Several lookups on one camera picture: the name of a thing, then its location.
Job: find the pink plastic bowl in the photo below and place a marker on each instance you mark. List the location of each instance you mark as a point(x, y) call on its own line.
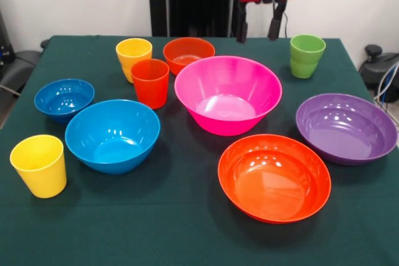
point(227, 97)

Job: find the green plastic cup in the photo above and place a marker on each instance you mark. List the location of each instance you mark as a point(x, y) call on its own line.
point(307, 60)

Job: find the small orange bowl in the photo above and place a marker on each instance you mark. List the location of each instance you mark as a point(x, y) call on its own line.
point(187, 49)

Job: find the red-orange plastic cup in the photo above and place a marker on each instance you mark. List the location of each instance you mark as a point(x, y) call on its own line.
point(149, 88)

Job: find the golden yellow plastic cup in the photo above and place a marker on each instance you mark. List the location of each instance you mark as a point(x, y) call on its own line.
point(131, 52)

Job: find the purple plastic bowl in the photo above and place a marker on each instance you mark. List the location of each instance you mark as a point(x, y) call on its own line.
point(346, 129)

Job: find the large shallow orange bowl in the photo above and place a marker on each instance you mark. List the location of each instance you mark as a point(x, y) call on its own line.
point(274, 182)

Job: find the light blue plastic bowl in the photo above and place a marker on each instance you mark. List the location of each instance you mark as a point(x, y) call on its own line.
point(112, 141)

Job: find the small dark blue bowl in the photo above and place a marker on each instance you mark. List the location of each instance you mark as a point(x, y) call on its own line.
point(64, 101)

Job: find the dark green tablecloth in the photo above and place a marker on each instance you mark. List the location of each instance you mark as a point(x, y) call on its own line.
point(187, 231)

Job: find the lemon yellow plastic cup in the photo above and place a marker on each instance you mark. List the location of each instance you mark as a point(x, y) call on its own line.
point(40, 172)

